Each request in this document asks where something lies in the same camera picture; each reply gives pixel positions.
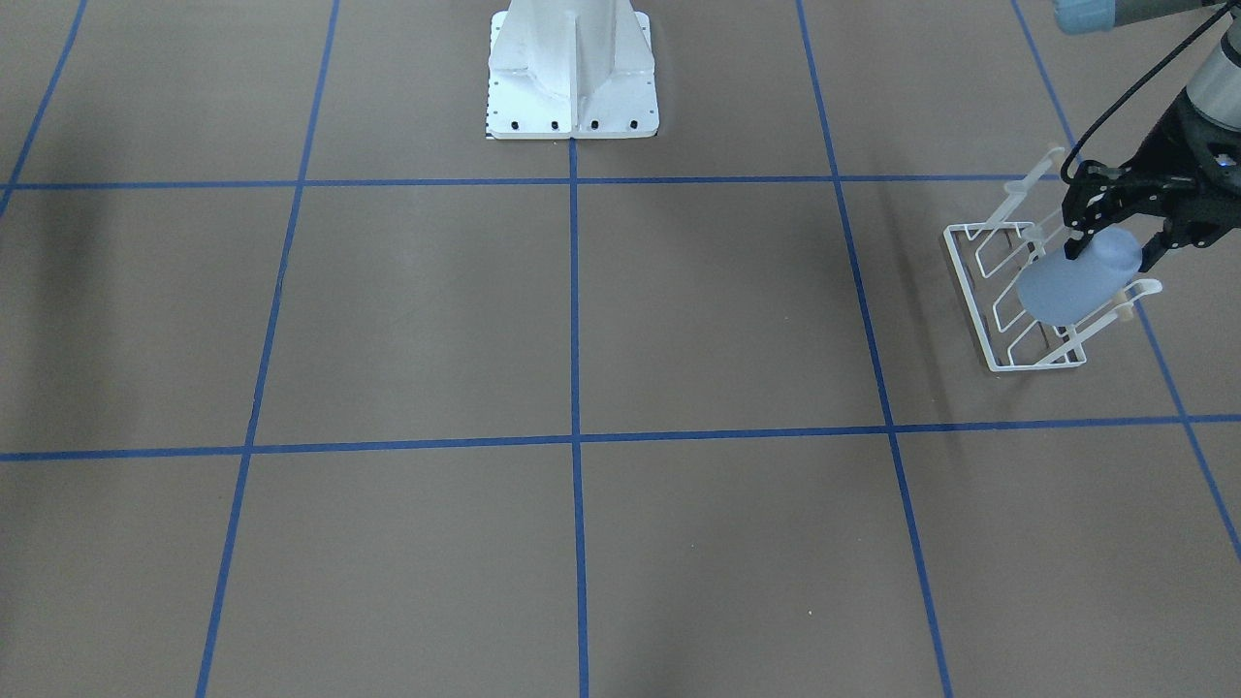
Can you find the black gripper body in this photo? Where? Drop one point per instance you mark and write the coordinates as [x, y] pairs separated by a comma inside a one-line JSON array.
[[1170, 136]]

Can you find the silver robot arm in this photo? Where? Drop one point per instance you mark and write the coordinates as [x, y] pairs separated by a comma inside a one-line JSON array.
[[1214, 87]]

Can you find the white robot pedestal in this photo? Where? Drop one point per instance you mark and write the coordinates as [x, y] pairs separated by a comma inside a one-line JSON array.
[[571, 70]]

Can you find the brown paper table cover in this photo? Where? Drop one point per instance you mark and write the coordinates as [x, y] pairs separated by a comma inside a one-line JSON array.
[[312, 390]]

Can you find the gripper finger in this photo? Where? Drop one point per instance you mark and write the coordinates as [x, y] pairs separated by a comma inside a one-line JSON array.
[[1078, 239], [1154, 249]]

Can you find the white wire cup holder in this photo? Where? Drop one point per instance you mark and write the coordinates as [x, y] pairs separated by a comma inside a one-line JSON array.
[[988, 256]]

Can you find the blue plastic cup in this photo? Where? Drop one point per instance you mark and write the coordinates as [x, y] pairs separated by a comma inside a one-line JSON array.
[[1060, 292]]

